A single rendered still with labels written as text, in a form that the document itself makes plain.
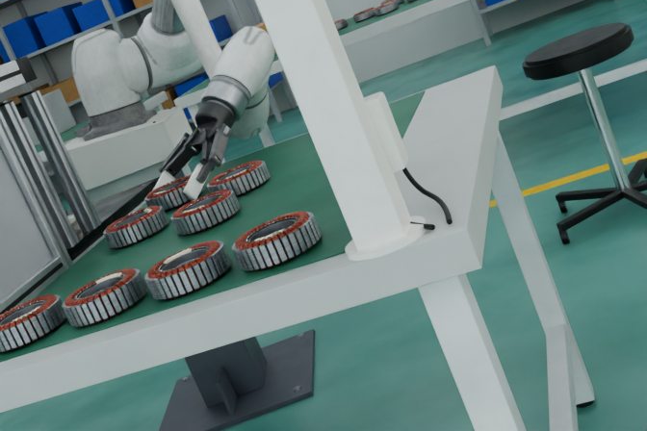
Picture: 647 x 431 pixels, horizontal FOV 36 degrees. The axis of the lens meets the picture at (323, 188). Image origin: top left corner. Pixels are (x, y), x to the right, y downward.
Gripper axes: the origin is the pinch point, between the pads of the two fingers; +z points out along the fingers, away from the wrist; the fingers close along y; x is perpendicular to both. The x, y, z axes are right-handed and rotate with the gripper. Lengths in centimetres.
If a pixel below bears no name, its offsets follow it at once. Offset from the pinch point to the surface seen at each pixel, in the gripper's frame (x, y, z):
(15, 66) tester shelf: 37.2, 4.9, -2.0
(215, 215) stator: 7.9, -32.3, 14.4
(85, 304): 25, -44, 42
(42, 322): 26, -35, 45
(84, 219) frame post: 9.2, 10.1, 11.7
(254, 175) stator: 0.2, -24.8, -0.2
